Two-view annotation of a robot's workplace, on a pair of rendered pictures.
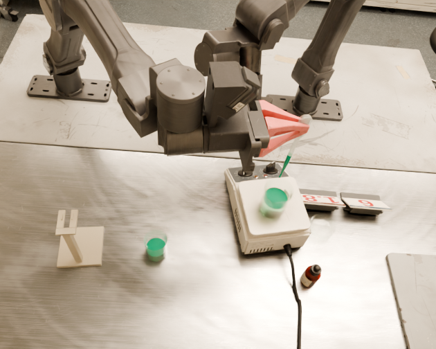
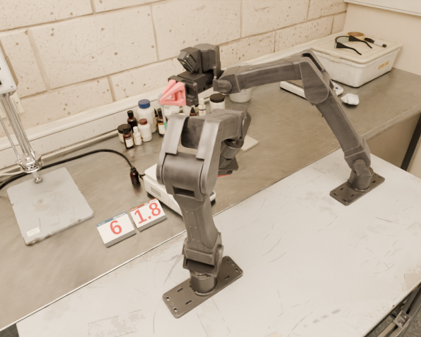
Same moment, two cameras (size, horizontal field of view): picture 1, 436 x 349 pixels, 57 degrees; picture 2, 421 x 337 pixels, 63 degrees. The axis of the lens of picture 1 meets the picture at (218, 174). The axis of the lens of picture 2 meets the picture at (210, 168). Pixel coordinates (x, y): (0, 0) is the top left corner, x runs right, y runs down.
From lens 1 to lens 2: 128 cm
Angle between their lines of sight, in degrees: 85
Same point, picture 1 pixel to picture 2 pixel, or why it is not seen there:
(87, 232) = (247, 145)
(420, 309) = (69, 198)
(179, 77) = (205, 47)
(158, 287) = not seen: hidden behind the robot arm
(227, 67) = (192, 50)
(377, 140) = (119, 299)
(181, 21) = not seen: outside the picture
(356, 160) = (133, 265)
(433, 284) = (61, 212)
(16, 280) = (252, 127)
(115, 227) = (240, 154)
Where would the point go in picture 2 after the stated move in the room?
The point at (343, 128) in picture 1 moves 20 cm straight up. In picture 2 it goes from (157, 290) to (144, 235)
